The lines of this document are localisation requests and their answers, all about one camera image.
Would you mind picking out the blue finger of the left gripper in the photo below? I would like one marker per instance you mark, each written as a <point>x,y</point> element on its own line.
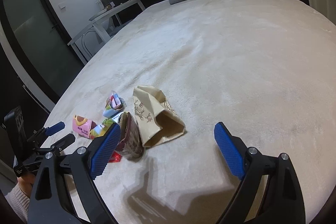
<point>49,131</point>

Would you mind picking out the person's left hand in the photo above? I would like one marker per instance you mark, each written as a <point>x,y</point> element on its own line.
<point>26,182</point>

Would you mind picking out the beige paper bag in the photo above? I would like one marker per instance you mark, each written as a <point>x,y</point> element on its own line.
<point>157,121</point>

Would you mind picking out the white colourful wrapper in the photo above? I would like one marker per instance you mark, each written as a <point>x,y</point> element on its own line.
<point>114,104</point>

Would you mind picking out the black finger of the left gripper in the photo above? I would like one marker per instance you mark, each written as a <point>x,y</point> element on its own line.
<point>63,143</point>

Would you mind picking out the brown patterned snack bag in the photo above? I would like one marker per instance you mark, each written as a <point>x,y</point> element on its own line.
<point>130,144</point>

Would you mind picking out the cream knit sleeve forearm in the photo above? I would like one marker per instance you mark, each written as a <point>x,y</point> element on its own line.
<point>19,202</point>

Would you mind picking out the white metal chair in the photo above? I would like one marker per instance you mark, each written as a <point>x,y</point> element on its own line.
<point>91,42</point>

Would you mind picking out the white wall switch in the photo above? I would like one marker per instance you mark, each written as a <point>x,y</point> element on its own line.
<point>62,5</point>

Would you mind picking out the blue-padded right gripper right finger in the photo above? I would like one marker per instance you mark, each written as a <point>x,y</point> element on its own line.
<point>282,201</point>

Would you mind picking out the small appliance on table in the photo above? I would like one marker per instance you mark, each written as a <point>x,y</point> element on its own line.
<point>105,3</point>

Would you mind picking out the dark frosted glass door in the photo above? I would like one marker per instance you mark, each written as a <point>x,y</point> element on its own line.
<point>39,41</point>

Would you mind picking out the green yellow chip bag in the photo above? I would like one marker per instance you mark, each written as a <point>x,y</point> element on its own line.
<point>100,129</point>

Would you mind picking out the white side table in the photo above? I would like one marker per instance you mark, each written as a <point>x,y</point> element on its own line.
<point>95,23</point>

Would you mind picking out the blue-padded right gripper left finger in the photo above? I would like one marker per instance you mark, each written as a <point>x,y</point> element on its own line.
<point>50,200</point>

